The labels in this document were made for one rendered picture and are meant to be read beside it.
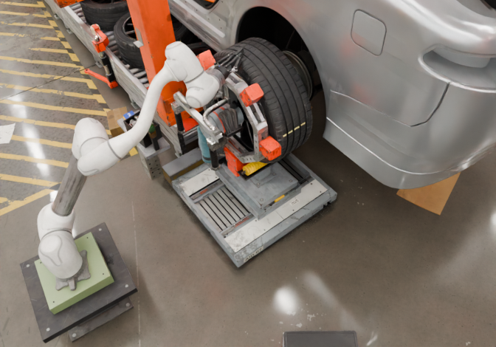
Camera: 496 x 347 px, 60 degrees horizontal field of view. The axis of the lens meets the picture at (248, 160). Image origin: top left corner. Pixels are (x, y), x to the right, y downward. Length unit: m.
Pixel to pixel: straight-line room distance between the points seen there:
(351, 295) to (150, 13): 1.91
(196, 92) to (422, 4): 0.93
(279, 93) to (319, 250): 1.14
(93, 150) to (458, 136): 1.52
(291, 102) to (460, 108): 0.77
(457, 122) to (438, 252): 1.30
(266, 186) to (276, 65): 0.93
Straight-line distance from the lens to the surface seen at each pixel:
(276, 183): 2.81
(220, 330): 2.60
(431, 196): 3.21
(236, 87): 2.09
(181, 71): 1.87
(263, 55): 2.20
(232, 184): 2.92
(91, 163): 2.00
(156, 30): 2.43
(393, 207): 3.08
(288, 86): 2.14
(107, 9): 4.25
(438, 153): 1.96
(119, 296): 2.46
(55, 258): 2.34
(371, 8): 1.78
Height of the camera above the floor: 2.44
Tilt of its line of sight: 49 degrees down
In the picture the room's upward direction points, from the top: 4 degrees counter-clockwise
